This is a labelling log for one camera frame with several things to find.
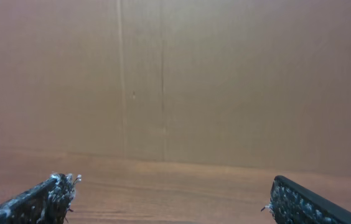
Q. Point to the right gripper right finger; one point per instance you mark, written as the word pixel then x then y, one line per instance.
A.
pixel 291 203

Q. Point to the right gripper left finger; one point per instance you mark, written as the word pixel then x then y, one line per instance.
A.
pixel 46 203

